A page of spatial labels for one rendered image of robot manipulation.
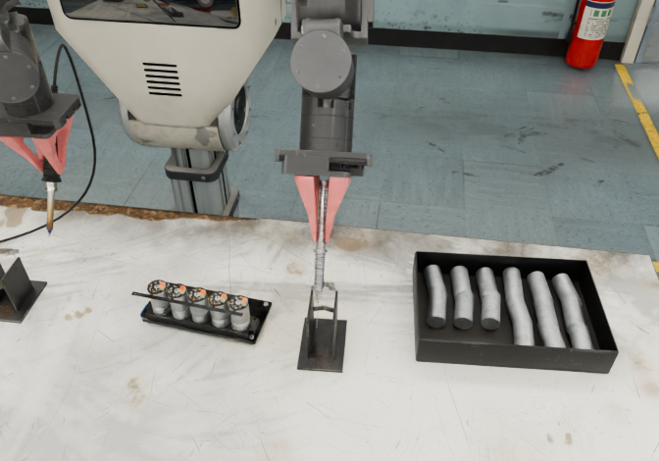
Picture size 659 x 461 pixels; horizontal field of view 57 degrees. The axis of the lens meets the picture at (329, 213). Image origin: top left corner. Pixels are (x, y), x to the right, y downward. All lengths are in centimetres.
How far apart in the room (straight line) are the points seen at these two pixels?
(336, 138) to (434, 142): 194
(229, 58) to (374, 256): 40
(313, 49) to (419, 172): 183
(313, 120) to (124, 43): 52
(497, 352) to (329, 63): 42
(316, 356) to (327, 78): 37
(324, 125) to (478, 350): 34
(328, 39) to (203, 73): 51
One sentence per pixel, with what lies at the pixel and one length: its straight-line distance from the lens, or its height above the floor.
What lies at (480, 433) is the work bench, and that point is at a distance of 76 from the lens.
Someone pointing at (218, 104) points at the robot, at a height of 86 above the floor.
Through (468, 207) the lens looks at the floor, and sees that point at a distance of 225.
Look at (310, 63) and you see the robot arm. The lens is 57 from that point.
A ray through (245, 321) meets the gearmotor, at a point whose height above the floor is 79.
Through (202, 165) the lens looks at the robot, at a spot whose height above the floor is 69.
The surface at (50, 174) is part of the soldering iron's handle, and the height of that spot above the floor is 92.
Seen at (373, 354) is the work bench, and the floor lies 75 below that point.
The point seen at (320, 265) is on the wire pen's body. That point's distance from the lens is 67.
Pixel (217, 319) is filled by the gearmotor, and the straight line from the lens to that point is 80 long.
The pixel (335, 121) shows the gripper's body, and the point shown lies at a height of 106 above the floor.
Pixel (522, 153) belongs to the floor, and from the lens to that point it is 258.
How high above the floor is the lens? 139
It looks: 40 degrees down
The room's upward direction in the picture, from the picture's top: straight up
